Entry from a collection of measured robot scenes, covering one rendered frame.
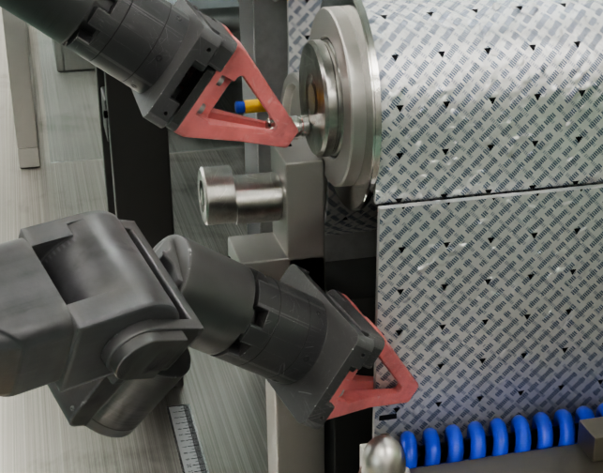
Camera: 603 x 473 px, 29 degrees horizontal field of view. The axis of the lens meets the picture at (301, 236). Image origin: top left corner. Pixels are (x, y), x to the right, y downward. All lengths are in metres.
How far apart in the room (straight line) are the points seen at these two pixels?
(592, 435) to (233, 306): 0.26
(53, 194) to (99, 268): 1.05
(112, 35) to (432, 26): 0.19
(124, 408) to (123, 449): 0.35
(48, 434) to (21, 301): 0.51
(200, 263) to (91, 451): 0.42
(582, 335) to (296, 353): 0.21
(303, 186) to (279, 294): 0.12
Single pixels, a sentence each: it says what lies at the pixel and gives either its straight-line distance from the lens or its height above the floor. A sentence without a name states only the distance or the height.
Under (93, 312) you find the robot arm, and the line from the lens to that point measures 0.58.
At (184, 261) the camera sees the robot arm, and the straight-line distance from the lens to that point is 0.66.
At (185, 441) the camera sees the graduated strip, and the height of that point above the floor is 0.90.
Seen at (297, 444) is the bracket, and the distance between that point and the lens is 0.88.
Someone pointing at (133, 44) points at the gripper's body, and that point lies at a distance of 0.71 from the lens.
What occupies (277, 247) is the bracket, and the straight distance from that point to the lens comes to 0.82.
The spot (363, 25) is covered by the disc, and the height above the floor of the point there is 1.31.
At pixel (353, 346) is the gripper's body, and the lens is 0.68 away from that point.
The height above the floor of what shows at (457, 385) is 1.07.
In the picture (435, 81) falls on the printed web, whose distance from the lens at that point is 0.72.
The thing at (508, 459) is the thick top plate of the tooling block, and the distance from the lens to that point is 0.79.
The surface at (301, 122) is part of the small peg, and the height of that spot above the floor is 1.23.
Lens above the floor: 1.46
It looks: 22 degrees down
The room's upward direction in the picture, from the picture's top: 1 degrees counter-clockwise
